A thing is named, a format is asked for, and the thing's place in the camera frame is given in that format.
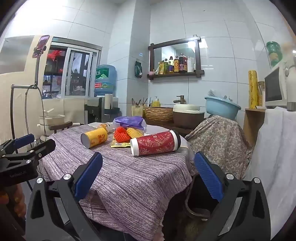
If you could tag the red patterned cup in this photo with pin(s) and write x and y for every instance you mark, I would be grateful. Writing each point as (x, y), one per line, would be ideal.
(155, 142)

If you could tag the yellow tube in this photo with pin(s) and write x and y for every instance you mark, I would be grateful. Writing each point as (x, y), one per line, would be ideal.
(253, 90)

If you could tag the white cooking pot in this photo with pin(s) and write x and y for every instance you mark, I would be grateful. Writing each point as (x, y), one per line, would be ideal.
(52, 120)

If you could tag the brass faucet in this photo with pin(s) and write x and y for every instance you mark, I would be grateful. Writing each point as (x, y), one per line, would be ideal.
(181, 99)

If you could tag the blue water jug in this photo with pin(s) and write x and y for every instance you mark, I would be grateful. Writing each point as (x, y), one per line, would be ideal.
(105, 78)

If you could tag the light blue basin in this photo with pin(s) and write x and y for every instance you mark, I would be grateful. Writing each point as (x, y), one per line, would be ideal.
(219, 109)

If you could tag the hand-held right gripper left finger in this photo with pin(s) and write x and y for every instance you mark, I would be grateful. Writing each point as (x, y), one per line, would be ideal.
(89, 176)

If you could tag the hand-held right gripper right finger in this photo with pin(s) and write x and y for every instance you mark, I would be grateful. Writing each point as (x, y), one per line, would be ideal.
(208, 176)

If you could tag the wooden cabinet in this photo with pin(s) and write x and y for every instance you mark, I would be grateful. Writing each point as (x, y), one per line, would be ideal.
(252, 125)

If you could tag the bundle of chopsticks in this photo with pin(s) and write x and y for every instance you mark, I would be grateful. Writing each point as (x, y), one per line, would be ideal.
(138, 101)

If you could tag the person's left hand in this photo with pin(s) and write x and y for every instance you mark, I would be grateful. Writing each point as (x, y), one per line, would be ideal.
(18, 201)

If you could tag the yellow soap bottle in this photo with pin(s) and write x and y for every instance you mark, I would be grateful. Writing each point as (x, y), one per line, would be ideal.
(156, 103)

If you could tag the green tin can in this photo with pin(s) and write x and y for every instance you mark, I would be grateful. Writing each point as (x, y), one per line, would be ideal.
(274, 54)

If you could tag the black wall pouch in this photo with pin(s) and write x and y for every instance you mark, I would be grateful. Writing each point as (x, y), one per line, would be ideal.
(138, 69)

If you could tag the yellow packet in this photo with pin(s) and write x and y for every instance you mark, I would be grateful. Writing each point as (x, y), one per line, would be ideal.
(119, 144)

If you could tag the dark wooden counter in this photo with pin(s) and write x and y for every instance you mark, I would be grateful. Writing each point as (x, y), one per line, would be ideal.
(161, 124)

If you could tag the yellow foam fruit net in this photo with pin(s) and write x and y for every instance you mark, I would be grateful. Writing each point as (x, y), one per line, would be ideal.
(135, 132)

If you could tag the grey rag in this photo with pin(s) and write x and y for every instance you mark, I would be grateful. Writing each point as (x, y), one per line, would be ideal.
(219, 95)

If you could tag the red foam fruit net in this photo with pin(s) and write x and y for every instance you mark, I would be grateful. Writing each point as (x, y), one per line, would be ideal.
(121, 134)

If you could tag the wooden framed mirror shelf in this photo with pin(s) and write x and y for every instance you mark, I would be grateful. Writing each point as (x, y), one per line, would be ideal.
(166, 51)

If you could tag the yellow drink can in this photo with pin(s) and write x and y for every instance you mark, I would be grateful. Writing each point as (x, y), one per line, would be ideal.
(94, 138)

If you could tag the sliding window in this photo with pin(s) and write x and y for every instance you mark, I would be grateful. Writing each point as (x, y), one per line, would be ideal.
(76, 74)

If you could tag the white cloth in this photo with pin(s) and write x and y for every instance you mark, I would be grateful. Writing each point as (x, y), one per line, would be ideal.
(277, 150)

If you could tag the row of condiment bottles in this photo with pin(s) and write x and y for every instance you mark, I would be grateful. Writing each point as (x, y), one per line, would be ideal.
(181, 64)

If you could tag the glass jar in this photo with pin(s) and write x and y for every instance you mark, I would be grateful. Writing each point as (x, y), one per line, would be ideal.
(261, 95)

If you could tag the black phone stand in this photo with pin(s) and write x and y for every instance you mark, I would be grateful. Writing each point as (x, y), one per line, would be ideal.
(36, 71)

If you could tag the brown pot white lid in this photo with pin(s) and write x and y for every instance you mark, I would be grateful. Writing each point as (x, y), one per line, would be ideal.
(187, 118)

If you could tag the wicker basket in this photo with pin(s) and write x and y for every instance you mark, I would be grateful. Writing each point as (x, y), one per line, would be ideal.
(158, 114)

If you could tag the white microwave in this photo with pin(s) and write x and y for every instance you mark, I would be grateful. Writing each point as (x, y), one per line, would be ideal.
(274, 85)

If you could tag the paper cup tube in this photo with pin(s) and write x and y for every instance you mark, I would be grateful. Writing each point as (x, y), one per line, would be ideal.
(108, 103)

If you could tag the beige cloth cover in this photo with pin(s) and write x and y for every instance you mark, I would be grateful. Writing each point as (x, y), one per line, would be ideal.
(69, 109)

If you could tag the beige chopstick holder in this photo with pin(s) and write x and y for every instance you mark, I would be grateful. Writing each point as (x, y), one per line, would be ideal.
(137, 111)

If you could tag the floral cloth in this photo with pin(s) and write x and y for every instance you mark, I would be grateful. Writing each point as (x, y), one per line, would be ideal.
(219, 143)

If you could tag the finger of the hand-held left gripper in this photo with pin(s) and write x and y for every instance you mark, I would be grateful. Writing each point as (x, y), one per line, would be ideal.
(24, 139)
(44, 147)

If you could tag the grey water dispenser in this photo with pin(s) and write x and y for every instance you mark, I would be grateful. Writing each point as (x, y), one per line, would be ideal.
(92, 111)

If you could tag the purple plastic bag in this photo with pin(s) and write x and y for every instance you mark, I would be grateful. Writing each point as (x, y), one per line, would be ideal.
(130, 121)

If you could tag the orange juice bottle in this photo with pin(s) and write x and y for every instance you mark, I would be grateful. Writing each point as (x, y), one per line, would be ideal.
(105, 127)

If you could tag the smartphone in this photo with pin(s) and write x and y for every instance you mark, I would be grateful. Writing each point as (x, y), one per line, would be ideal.
(41, 46)

